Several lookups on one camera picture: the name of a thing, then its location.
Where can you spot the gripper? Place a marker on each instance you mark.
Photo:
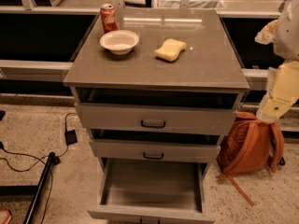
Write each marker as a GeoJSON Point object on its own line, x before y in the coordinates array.
{"type": "Point", "coordinates": [288, 36]}

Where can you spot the yellow sponge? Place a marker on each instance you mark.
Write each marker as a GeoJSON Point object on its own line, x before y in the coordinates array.
{"type": "Point", "coordinates": [170, 49]}

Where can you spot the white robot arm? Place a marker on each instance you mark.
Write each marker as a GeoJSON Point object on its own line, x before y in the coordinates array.
{"type": "Point", "coordinates": [283, 33]}

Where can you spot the grey three-drawer cabinet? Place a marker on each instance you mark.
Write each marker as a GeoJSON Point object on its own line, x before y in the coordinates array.
{"type": "Point", "coordinates": [208, 64]}

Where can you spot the top grey drawer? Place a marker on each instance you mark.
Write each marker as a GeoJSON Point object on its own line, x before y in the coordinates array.
{"type": "Point", "coordinates": [211, 113]}

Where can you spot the grey drawer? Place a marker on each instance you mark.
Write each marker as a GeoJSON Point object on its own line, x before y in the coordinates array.
{"type": "Point", "coordinates": [152, 192]}
{"type": "Point", "coordinates": [211, 113]}
{"type": "Point", "coordinates": [151, 146]}

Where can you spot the middle grey drawer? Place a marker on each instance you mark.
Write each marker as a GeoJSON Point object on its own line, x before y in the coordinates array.
{"type": "Point", "coordinates": [151, 146]}

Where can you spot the bottom grey drawer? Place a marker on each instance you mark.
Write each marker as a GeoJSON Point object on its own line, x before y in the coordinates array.
{"type": "Point", "coordinates": [152, 192]}

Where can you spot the orange backpack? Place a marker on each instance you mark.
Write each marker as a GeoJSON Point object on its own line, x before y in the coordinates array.
{"type": "Point", "coordinates": [251, 145]}

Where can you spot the white bowl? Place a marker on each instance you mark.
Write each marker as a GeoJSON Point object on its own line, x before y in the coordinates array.
{"type": "Point", "coordinates": [119, 42]}

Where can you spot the red soda can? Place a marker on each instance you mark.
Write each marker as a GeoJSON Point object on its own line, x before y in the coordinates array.
{"type": "Point", "coordinates": [108, 18]}

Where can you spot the black power adapter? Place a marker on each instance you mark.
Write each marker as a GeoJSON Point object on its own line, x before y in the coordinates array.
{"type": "Point", "coordinates": [70, 137]}

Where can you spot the black metal stand leg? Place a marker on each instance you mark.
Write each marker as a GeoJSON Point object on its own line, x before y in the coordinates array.
{"type": "Point", "coordinates": [34, 191]}

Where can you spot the red shoe tip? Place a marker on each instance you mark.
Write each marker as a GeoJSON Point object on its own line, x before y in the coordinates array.
{"type": "Point", "coordinates": [5, 216]}

